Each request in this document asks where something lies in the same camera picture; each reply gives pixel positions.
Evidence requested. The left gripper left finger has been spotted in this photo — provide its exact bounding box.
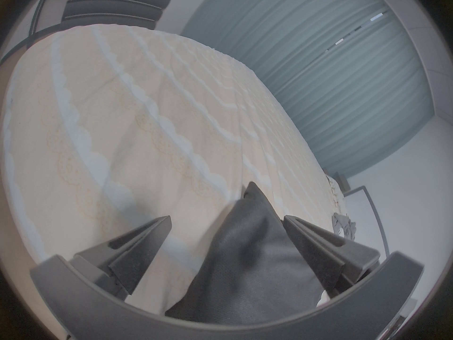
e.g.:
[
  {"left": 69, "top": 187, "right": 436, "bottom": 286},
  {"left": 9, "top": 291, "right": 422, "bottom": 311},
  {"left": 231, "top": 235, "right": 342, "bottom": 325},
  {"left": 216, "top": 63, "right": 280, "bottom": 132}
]
[{"left": 72, "top": 215, "right": 173, "bottom": 295}]

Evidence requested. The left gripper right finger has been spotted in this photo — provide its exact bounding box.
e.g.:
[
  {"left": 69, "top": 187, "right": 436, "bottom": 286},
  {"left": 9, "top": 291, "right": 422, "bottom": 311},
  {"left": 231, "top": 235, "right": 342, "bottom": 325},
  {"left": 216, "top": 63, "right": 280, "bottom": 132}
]
[{"left": 283, "top": 215, "right": 382, "bottom": 294}]

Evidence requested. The bed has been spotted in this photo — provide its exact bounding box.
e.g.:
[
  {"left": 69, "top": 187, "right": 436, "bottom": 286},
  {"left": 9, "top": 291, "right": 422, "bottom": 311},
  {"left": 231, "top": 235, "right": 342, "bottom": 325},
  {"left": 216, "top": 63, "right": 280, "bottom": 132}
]
[{"left": 2, "top": 24, "right": 388, "bottom": 312}]

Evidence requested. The blue-green curtain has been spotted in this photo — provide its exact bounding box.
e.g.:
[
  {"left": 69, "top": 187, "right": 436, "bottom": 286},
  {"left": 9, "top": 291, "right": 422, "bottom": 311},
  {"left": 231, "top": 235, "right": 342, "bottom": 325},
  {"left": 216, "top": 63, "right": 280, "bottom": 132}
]
[{"left": 180, "top": 0, "right": 435, "bottom": 178}]

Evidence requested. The white printed pillow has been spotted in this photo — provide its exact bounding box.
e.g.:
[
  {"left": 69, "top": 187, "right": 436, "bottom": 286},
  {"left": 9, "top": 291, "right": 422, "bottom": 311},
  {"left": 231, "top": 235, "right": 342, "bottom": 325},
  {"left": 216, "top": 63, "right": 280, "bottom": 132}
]
[{"left": 325, "top": 174, "right": 345, "bottom": 214}]

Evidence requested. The pile of clothes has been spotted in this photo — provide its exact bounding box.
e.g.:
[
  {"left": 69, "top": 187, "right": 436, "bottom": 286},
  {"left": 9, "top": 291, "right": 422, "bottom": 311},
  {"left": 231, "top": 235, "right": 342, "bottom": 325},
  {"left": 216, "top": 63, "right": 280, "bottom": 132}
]
[{"left": 331, "top": 214, "right": 357, "bottom": 241}]

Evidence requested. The grey bedside table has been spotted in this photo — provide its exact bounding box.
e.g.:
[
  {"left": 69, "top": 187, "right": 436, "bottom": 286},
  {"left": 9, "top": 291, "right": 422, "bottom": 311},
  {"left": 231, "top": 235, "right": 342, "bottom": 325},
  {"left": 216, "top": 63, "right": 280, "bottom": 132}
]
[{"left": 333, "top": 172, "right": 351, "bottom": 191}]

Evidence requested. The black chest of drawers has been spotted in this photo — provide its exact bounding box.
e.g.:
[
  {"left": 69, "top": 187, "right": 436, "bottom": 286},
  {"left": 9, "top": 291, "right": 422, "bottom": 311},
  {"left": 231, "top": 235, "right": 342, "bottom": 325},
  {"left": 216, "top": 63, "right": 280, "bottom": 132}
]
[{"left": 60, "top": 0, "right": 171, "bottom": 30}]

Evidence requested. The black polo shirt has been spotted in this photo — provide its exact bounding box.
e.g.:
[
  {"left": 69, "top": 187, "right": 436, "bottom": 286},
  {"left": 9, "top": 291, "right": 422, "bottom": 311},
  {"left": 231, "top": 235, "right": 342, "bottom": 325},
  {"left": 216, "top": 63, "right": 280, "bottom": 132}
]
[{"left": 164, "top": 182, "right": 328, "bottom": 326}]

